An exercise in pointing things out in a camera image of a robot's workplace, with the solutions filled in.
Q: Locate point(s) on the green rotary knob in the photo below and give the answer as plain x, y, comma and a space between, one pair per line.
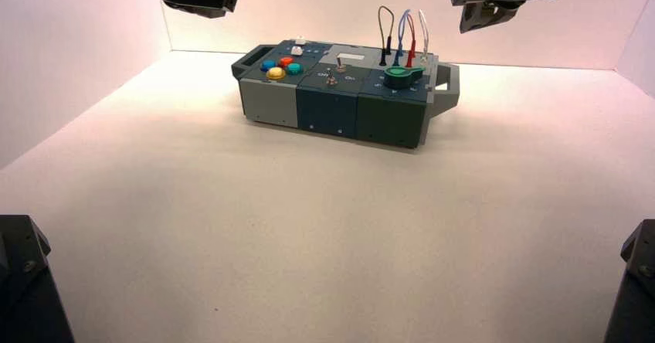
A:
398, 77

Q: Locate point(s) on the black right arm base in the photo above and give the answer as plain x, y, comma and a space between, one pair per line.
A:
634, 289

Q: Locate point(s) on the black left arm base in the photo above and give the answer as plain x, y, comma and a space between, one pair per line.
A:
25, 289

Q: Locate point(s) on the blue round push button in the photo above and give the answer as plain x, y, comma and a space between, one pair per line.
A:
267, 66

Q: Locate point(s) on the orange round push button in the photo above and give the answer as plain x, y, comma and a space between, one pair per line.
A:
285, 62

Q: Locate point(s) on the white square key cap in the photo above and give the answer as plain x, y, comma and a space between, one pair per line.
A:
296, 51
300, 40

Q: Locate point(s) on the yellow round push button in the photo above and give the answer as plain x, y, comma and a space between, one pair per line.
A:
275, 73

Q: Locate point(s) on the teal round push button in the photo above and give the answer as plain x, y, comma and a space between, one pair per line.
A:
294, 69

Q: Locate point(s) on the white rectangular display window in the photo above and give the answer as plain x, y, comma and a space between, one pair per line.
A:
350, 56

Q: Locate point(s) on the grey and teal control box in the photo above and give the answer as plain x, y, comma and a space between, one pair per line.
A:
327, 110

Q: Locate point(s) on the metal toggle switch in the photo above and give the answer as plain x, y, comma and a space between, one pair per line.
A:
331, 79
340, 66

